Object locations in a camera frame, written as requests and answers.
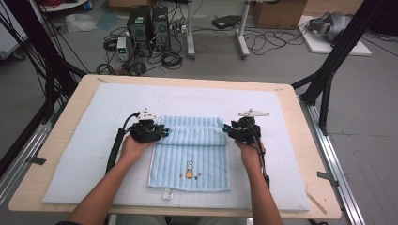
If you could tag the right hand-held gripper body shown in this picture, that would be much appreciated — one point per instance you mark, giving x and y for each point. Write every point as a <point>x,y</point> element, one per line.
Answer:
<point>245,131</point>

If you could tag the white power strip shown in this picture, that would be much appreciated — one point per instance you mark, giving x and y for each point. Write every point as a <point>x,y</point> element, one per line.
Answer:
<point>180,28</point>

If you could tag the white power supply box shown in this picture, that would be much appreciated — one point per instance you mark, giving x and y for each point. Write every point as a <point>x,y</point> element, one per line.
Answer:
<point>122,47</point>

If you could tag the white floor board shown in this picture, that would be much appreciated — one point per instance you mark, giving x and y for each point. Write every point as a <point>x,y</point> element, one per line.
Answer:
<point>319,47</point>

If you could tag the black tape piece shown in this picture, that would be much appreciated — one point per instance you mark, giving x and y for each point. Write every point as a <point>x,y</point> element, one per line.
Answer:
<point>37,160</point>

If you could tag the aluminium rail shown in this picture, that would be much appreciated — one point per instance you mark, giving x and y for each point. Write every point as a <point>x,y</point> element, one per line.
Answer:
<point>334,162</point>
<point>28,150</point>

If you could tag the white desk leg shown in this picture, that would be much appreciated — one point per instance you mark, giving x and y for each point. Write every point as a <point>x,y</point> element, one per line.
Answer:
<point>242,34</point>
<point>190,31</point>

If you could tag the flat brown cardboard box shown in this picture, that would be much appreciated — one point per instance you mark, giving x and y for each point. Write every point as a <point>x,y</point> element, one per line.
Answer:
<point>125,2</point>

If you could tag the large brown cardboard box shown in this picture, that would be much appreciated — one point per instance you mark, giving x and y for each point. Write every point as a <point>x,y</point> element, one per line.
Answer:
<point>278,14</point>

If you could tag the person's dark left sleeve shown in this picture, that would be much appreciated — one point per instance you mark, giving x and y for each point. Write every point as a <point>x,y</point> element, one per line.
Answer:
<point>64,223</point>

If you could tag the light blue striped towel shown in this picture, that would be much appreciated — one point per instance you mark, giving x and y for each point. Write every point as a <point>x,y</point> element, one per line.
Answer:
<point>187,150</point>

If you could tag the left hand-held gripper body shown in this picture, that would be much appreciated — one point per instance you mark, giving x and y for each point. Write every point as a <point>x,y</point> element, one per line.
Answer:
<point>144,132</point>

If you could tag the wide black computer tower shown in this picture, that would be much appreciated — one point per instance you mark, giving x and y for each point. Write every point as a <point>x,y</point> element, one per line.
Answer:
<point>139,28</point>

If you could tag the narrow black computer tower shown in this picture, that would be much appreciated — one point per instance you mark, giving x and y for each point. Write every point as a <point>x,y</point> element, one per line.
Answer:
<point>161,28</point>

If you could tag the tan tape strip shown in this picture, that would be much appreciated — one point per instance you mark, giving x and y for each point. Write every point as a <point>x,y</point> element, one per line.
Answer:
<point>316,203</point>

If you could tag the white grid foam mat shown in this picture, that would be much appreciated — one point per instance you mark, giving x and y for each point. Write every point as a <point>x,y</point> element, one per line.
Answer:
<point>78,162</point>

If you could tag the white round table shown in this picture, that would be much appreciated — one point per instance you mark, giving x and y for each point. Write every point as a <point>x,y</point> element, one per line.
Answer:
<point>67,5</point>

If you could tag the person's left hand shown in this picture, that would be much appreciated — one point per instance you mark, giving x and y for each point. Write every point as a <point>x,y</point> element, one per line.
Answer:
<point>134,150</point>

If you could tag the person's right hand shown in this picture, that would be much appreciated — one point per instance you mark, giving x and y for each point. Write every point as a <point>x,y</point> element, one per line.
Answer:
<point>250,154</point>

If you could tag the person's grey trousers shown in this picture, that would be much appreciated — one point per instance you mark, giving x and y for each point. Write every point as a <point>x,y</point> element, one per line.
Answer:
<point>140,220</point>

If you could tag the flat black device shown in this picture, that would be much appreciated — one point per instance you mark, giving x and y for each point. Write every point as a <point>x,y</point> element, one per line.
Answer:
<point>226,22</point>

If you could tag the grey helmet-shaped device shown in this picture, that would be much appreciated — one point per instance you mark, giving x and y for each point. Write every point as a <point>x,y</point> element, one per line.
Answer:
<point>333,25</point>

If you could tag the clear plastic bag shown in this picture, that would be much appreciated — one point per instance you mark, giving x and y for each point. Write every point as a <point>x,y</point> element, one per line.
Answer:
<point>79,23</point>

